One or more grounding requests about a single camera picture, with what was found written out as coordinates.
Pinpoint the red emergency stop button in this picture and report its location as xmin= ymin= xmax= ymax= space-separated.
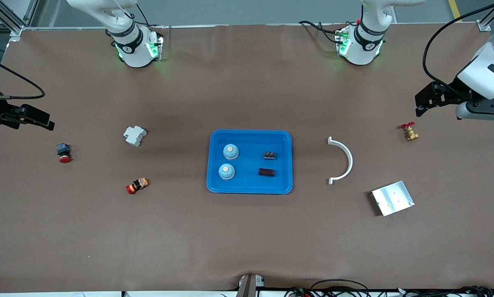
xmin=56 ymin=143 xmax=72 ymax=163

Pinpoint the white circuit breaker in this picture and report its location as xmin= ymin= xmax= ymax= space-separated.
xmin=123 ymin=125 xmax=147 ymax=147

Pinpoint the silver metal box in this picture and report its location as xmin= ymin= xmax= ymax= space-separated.
xmin=371 ymin=181 xmax=415 ymax=217

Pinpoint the red and yellow push button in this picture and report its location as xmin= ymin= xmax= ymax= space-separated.
xmin=126 ymin=178 xmax=149 ymax=195

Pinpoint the blue plastic tray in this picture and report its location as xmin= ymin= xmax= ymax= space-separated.
xmin=206 ymin=130 xmax=293 ymax=195

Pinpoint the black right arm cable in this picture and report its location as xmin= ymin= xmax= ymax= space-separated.
xmin=0 ymin=50 xmax=45 ymax=100

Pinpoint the brass valve with red handle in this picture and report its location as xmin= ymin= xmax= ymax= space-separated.
xmin=400 ymin=122 xmax=419 ymax=141

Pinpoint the aluminium frame profile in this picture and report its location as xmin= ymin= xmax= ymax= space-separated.
xmin=476 ymin=0 xmax=494 ymax=31
xmin=0 ymin=0 xmax=37 ymax=38

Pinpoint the white curved plastic bracket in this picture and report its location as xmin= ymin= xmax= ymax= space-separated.
xmin=327 ymin=137 xmax=353 ymax=185

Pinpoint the black base cable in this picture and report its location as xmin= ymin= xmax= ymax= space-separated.
xmin=299 ymin=20 xmax=339 ymax=44
xmin=134 ymin=4 xmax=165 ymax=29

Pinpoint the black cable bundle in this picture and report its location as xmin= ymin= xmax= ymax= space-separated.
xmin=284 ymin=279 xmax=494 ymax=297

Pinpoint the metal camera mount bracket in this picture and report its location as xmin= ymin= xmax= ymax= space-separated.
xmin=235 ymin=273 xmax=266 ymax=297

